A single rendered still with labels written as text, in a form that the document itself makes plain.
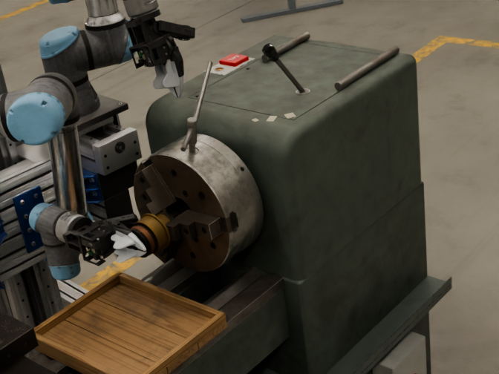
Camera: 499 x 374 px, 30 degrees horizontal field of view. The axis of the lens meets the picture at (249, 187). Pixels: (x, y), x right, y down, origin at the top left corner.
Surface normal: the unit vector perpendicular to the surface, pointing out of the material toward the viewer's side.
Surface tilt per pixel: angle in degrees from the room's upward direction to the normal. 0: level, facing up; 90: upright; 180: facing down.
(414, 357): 90
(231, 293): 29
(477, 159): 0
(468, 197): 0
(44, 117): 89
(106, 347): 0
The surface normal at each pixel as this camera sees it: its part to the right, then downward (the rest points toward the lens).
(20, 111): 0.04, 0.44
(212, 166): 0.33, -0.61
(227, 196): 0.63, -0.20
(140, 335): -0.12, -0.88
